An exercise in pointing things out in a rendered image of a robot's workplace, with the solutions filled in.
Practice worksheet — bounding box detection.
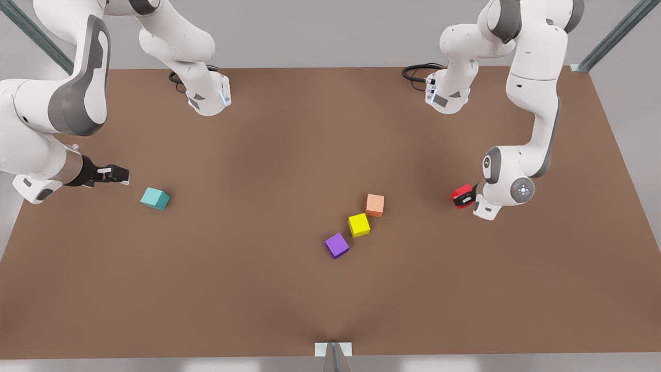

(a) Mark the yellow wooden cube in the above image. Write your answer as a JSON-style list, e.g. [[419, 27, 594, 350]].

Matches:
[[348, 212, 371, 238]]

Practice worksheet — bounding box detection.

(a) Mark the teal wooden cube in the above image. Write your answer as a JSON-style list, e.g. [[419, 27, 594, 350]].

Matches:
[[140, 187, 170, 211]]

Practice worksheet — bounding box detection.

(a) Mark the purple wooden cube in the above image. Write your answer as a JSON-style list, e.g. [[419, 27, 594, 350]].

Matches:
[[325, 232, 350, 260]]

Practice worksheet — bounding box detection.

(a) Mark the black cable loop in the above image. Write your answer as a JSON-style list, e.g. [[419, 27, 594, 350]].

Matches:
[[402, 63, 447, 92], [169, 65, 220, 94]]

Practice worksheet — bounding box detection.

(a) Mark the silver frame post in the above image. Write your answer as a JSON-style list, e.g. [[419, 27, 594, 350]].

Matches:
[[0, 0, 74, 74], [570, 0, 661, 73], [315, 342, 353, 372]]

